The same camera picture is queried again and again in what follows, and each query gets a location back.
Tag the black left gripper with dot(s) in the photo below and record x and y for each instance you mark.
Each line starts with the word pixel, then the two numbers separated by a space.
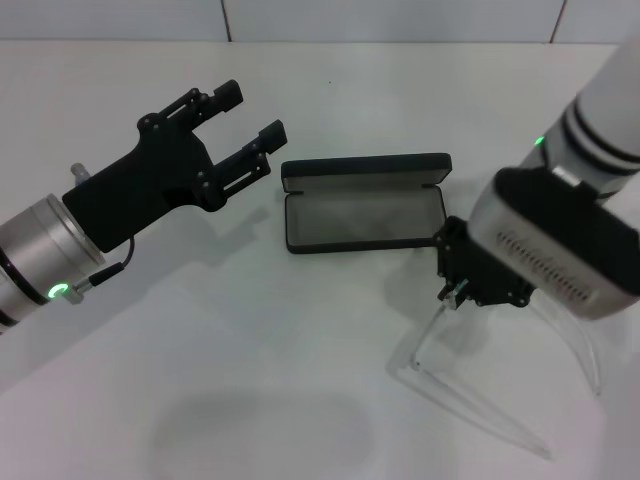
pixel 130 195

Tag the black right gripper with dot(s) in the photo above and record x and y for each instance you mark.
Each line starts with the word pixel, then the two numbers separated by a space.
pixel 475 265

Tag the clear plastic glasses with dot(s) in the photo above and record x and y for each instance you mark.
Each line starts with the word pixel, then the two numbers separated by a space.
pixel 425 372

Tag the black glasses case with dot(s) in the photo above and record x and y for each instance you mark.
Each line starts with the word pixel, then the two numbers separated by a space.
pixel 360 170

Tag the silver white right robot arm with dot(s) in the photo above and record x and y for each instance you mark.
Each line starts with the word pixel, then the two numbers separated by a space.
pixel 600 110

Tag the silver connector plug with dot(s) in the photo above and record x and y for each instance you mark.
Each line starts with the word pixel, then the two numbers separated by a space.
pixel 80 172

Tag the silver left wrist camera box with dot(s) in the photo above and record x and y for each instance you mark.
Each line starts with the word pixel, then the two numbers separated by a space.
pixel 550 240

